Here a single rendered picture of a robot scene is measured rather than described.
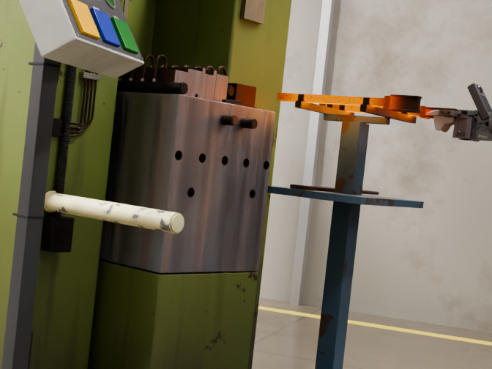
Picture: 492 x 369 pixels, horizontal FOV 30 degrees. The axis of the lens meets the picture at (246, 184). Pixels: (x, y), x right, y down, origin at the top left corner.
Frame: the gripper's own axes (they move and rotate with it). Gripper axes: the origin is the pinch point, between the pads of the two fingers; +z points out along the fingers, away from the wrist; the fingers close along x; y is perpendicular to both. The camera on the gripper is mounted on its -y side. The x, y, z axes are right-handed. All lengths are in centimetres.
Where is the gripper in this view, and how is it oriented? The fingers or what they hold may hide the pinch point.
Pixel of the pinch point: (432, 112)
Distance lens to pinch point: 273.2
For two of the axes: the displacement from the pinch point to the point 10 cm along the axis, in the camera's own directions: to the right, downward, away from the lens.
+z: -8.0, -1.0, 5.9
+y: -1.1, 9.9, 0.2
